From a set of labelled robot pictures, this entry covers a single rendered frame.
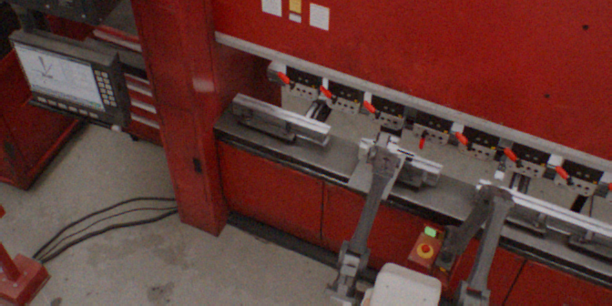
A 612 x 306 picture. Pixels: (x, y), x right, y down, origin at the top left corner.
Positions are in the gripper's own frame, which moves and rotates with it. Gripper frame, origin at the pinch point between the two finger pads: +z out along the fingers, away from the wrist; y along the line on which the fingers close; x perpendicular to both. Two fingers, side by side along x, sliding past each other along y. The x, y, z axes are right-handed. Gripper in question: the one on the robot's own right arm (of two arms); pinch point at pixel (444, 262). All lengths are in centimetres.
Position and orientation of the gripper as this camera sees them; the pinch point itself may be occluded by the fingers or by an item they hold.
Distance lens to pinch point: 300.5
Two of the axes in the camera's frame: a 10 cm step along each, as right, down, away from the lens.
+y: 4.7, -8.0, 3.7
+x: -8.7, -3.7, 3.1
